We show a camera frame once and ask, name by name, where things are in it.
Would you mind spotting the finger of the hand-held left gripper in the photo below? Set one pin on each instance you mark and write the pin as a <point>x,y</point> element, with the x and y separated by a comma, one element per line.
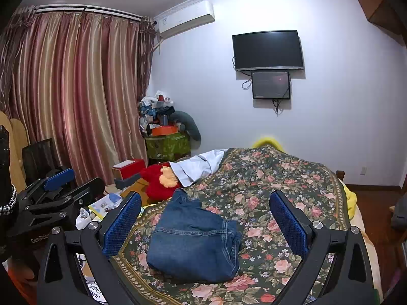
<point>58,176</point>
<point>81,192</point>

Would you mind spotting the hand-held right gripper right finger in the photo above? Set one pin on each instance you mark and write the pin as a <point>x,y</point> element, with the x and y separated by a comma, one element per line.
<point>287,225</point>

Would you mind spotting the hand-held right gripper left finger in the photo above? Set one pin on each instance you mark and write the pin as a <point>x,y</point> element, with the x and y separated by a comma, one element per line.
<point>122,225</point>

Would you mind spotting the blue denim jacket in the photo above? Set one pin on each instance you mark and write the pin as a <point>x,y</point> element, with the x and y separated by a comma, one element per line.
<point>194,238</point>

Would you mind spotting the blue white magazine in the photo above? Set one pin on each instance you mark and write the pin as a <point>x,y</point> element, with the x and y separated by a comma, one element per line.
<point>106,204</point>

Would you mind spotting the black chair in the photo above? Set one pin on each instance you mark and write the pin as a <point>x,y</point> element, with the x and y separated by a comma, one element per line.
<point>36,157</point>

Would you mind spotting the floral blanket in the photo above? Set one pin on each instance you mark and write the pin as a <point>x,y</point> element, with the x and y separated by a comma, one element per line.
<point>270,178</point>

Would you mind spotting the red plush toy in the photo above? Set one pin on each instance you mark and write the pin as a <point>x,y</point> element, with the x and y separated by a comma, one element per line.
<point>155,184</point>

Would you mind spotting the wooden chair back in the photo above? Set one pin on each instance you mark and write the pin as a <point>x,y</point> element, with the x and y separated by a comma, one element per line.
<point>17,139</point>

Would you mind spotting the red box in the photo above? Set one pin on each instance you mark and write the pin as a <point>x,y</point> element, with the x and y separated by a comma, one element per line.
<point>133,166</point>

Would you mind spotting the printed paper sheet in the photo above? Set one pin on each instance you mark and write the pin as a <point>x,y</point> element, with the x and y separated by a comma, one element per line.
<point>93,287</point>

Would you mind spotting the yellow bed sheet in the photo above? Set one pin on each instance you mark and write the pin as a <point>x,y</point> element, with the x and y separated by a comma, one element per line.
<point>265,142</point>

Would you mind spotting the green floral covered cabinet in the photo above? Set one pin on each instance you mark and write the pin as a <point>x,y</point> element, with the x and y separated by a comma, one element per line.
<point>167,147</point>

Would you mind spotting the striped pink curtain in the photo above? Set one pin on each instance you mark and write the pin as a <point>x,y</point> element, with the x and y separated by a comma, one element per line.
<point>79,85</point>

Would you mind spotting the light blue shirt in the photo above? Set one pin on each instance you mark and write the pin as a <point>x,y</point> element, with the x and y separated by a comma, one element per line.
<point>197,163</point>

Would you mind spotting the orange box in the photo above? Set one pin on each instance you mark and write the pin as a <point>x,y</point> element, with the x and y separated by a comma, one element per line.
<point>164,130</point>

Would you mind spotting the pile of household clutter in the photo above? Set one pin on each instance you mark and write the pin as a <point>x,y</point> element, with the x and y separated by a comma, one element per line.
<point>155,108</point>

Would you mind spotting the grey neck pillow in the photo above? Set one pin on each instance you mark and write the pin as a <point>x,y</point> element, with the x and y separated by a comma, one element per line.
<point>190,124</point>

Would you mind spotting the white curtain rod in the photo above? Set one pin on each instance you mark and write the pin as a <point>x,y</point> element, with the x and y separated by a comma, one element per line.
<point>95,11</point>

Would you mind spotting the white air conditioner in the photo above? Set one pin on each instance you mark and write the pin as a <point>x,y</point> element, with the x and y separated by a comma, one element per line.
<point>187,17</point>

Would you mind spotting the brown wooden wardrobe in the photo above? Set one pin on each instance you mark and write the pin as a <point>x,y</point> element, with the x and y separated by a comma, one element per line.
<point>381,3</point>

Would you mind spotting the wooden bed post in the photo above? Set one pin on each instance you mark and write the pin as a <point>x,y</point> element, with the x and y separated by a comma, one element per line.
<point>341,175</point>

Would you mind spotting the white wall socket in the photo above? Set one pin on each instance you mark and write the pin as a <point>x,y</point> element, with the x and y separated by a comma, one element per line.
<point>364,170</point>

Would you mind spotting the small black wall monitor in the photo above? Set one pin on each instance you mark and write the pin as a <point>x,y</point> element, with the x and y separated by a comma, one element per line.
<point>271,85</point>

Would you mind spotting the large black wall television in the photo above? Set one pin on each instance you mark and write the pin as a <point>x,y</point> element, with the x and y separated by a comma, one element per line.
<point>267,50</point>

